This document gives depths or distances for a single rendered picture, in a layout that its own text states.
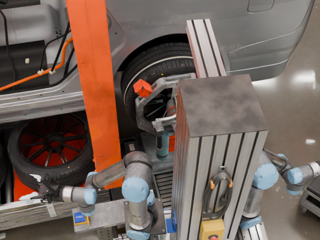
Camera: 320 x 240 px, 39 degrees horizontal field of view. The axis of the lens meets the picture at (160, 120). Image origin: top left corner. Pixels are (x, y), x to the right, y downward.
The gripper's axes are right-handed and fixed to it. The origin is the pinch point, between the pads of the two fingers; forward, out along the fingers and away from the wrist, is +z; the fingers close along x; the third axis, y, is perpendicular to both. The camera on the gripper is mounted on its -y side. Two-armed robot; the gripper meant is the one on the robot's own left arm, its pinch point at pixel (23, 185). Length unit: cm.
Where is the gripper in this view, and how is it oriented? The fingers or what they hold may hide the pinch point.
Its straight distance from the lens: 230.0
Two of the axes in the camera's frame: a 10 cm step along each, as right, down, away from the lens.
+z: -9.9, -1.0, 0.9
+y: -0.1, 7.2, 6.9
